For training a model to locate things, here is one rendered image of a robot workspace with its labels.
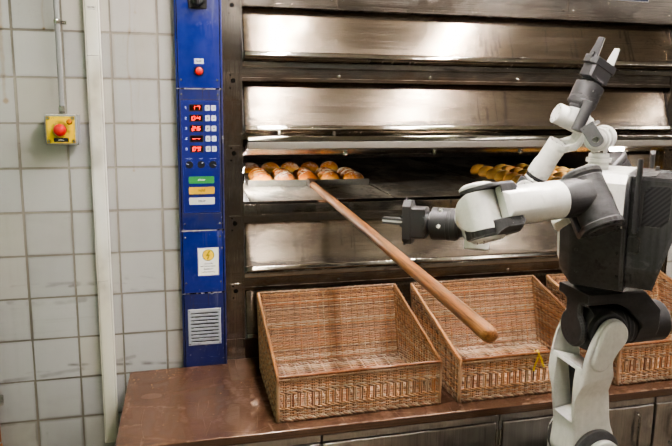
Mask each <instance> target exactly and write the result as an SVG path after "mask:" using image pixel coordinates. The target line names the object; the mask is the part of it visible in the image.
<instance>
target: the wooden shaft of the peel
mask: <svg viewBox="0 0 672 446"><path fill-rule="evenodd" d="M310 186H311V188H313V189H314V190H315V191H316V192H317V193H318V194H319V195H320V196H321V197H323V198H324V199H325V200H326V201H327V202H328V203H329V204H330V205H332V206H333V207H334V208H335V209H336V210H337V211H338V212H339V213H341V214H342V215H343V216H344V217H345V218H346V219H347V220H348V221H349V222H351V223H352V224H353V225H354V226H355V227H356V228H357V229H358V230H360V231H361V232H362V233H363V234H364V235H365V236H366V237H367V238H369V239H370V240H371V241H372V242H373V243H374V244H375V245H376V246H378V247H379V248H380V249H381V250H382V251H383V252H384V253H385V254H386V255H388V256H389V257H390V258H391V259H392V260H393V261H394V262H395V263H397V264H398V265H399V266H400V267H401V268H402V269H403V270H404V271H406V272H407V273H408V274H409V275H410V276H411V277H412V278H413V279H414V280H416V281H417V282H418V283H419V284H420V285H421V286H422V287H423V288H425V289H426V290H427V291H428V292H429V293H430V294H431V295H432V296H434V297H435V298H436V299H437V300H438V301H439V302H440V303H441V304H442V305H444V306H445V307H446V308H447V309H448V310H449V311H450V312H451V313H453V314H454V315H455V316H456V317H457V318H458V319H459V320H460V321H462V322H463V323H464V324H465V325H466V326H467V327H468V328H469V329H470V330H472V331H473V332H474V333H475V334H476V335H477V336H478V337H479V338H481V339H482V340H483V341H484V342H487V343H492V342H494V341H495V340H496V339H497V337H498V333H497V330H496V329H495V327H493V326H492V325H491V324H490V323H488V322H487V321H486V320H485V319H483V318H482V317H481V316H480V315H479V314H477V313H476V312H475V311H474V310H472V309H471V308H470V307H469V306H467V305H466V304H465V303H464V302H463V301H461V300H460V299H459V298H458V297H456V296H455V295H454V294H453V293H451V292H450V291H449V290H448V289H447V288H445V287H444V286H443V285H442V284H440V283H439V282H438V281H437V280H436V279H434V278H433V277H432V276H431V275H429V274H428V273H427V272H426V271H424V270H423V269H422V268H421V267H420V266H418V265H417V264H416V263H415V262H413V261H412V260H411V259H410V258H408V257H407V256H406V255H405V254H404V253H402V252H401V251H400V250H399V249H397V248H396V247H395V246H394V245H392V244H391V243H390V242H389V241H388V240H386V239H385V238H384V237H383V236H381V235H380V234H379V233H378V232H376V231H375V230H374V229H373V228H372V227H370V226H369V225H368V224H367V223H365V222H364V221H363V220H362V219H360V218H359V217H358V216H357V215H356V214H354V213H353V212H352V211H351V210H349V209H348V208H347V207H346V206H344V205H343V204H342V203H341V202H340V201H338V200H337V199H336V198H335V197H333V196H332V195H331V194H330V193H329V192H327V191H326V190H325V189H324V188H322V187H321V186H320V185H319V184H317V183H316V182H315V181H313V182H311V183H310Z"/></svg>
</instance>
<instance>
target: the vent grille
mask: <svg viewBox="0 0 672 446"><path fill-rule="evenodd" d="M188 340H189V346H194V345H207V344H220V343H221V308H206V309H191V310H188Z"/></svg>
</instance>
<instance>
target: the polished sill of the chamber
mask: <svg viewBox="0 0 672 446"><path fill-rule="evenodd" d="M405 199H406V198H372V199H337V200H338V201H340V202H341V203H342V204H343V205H344V206H346V207H347V208H348V209H349V210H351V211H352V212H357V211H388V210H402V206H403V201H404V200H405ZM409 199H412V200H415V204H416V206H428V207H429V209H432V208H433V207H444V208H456V205H457V203H458V201H459V200H460V199H461V198H460V196H445V197H409ZM243 211H244V215H263V214H294V213H326V212H338V211H337V210H336V209H335V208H334V207H333V206H332V205H330V204H329V203H328V202H327V201H326V200H298V201H261V202H243Z"/></svg>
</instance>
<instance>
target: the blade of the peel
mask: <svg viewBox="0 0 672 446"><path fill-rule="evenodd" d="M244 179H245V181H246V183H247V185H248V187H267V186H307V185H306V180H250V179H249V177H248V175H245V177H244ZM315 180H316V181H317V184H319V185H369V178H365V177H364V179H315Z"/></svg>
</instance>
